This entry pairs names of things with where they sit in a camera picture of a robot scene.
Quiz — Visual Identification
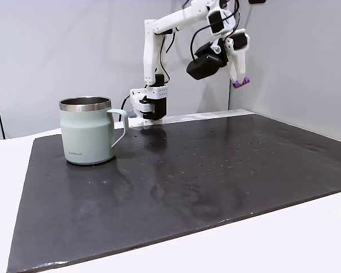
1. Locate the purple pen grip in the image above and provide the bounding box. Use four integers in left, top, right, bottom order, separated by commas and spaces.
232, 77, 251, 89

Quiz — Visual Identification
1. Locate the black table mat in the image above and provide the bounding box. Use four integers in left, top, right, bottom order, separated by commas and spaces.
6, 113, 341, 273

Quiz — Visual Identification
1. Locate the pale green steel-rimmed mug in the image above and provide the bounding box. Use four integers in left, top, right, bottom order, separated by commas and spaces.
59, 96, 130, 166

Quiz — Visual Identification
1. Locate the black camera box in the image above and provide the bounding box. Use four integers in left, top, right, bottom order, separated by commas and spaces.
186, 41, 230, 81

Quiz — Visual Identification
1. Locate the black camera cable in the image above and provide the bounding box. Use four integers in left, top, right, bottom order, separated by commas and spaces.
189, 0, 242, 62

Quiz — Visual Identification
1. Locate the black power cable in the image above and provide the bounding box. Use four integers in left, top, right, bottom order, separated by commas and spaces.
120, 94, 131, 111

